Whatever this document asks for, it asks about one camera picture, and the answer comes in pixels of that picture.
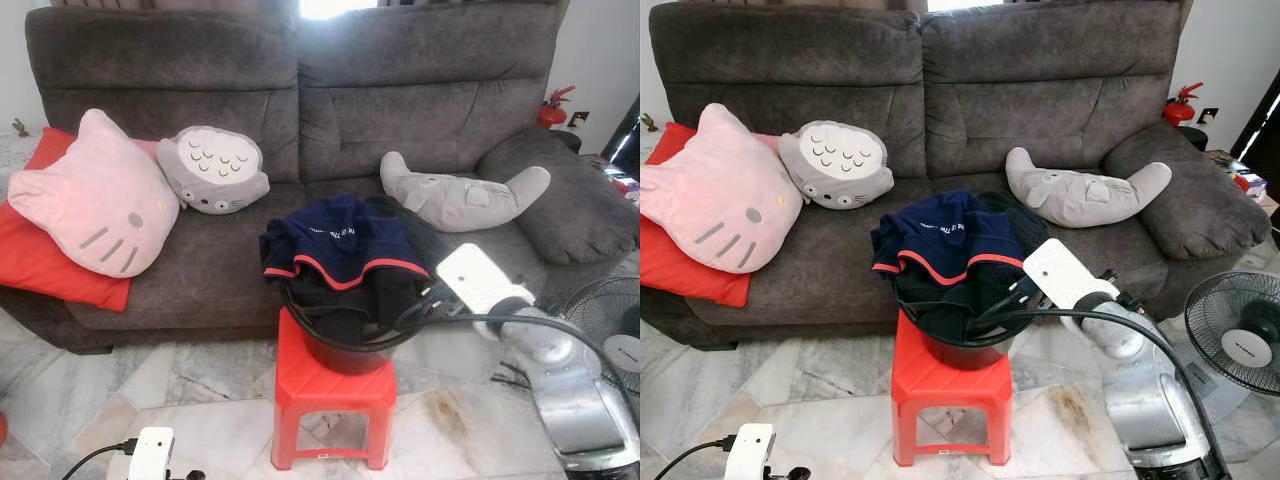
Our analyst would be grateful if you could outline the navy garment with red trim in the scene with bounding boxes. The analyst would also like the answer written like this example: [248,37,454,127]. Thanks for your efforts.
[870,190,1026,288]
[260,195,431,293]

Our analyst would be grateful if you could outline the black plastic bucket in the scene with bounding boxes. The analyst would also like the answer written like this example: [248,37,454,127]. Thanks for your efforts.
[280,280,421,376]
[895,285,1036,371]

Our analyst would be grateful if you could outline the grey long totoro pillow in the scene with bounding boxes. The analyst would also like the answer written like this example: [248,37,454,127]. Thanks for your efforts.
[380,150,553,233]
[1005,147,1173,228]

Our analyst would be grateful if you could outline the red plastic stool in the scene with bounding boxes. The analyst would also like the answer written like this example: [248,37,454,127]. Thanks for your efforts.
[270,308,398,471]
[890,312,1013,468]

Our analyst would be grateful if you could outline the black standing fan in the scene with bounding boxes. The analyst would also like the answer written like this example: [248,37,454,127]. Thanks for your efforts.
[563,275,641,401]
[1183,270,1280,396]

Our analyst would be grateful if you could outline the dark grey fabric sofa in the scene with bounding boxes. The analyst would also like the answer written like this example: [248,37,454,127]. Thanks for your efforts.
[0,0,641,356]
[640,0,1280,351]

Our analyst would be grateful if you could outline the red fire extinguisher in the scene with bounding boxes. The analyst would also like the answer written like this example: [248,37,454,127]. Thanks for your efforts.
[537,85,578,129]
[1162,82,1204,126]

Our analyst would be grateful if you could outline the grey round totoro pillow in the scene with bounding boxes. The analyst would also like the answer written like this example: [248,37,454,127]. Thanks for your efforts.
[778,120,894,209]
[157,126,271,215]

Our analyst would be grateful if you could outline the red cushion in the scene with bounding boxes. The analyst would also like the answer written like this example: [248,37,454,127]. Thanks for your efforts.
[640,122,781,308]
[0,127,161,313]

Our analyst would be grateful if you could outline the pink cat face pillow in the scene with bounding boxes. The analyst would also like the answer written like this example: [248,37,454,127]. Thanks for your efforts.
[640,103,804,274]
[8,108,181,278]

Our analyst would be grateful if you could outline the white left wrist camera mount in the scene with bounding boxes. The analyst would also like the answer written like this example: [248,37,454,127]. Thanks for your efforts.
[130,427,176,480]
[725,423,776,480]

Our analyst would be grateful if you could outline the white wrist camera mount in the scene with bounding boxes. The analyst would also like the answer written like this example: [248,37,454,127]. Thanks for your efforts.
[130,427,176,480]
[437,243,536,321]
[725,423,776,480]
[1022,238,1116,313]

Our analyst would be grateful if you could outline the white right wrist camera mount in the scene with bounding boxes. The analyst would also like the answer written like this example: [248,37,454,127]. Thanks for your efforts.
[1022,238,1116,313]
[437,243,536,321]

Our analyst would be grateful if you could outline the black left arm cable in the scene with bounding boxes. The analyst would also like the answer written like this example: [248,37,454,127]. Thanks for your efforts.
[62,437,137,480]
[655,433,737,480]

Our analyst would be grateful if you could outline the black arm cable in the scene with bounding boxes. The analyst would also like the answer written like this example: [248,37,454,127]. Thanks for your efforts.
[975,303,1233,471]
[395,300,641,423]
[655,433,737,480]
[62,437,137,480]

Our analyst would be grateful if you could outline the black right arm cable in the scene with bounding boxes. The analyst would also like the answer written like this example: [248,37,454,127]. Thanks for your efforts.
[395,300,641,423]
[975,303,1233,471]

